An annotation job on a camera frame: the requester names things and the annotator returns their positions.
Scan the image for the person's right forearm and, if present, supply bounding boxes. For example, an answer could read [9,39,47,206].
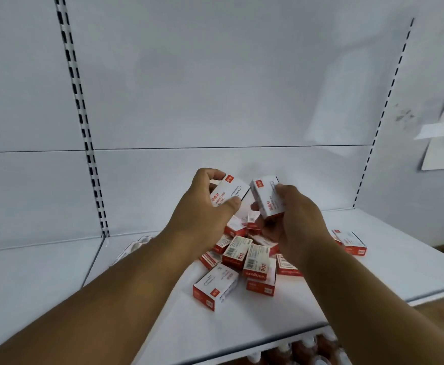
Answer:
[293,248,444,365]

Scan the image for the small white paper strip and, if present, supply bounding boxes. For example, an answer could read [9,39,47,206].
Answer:
[414,122,444,140]

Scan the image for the row of red bottles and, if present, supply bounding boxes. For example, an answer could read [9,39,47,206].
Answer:
[258,325,351,365]

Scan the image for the white red paperclip box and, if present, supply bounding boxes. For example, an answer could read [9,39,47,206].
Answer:
[209,173,251,210]
[250,175,287,220]

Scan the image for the pile of small red-white cartons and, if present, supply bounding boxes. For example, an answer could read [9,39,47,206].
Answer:
[192,211,368,312]

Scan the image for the person's left hand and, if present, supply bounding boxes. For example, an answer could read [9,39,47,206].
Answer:
[164,168,242,260]

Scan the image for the white metal shelf board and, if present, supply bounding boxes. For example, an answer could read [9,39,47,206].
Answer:
[82,207,444,365]
[0,235,105,348]

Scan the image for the person's right hand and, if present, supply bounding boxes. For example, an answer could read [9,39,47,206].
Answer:
[250,184,337,269]

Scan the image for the person's left forearm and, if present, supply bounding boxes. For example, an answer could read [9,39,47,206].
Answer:
[0,229,204,365]

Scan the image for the white slotted shelf upright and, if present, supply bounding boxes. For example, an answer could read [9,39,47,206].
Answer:
[353,17,415,209]
[53,0,111,238]

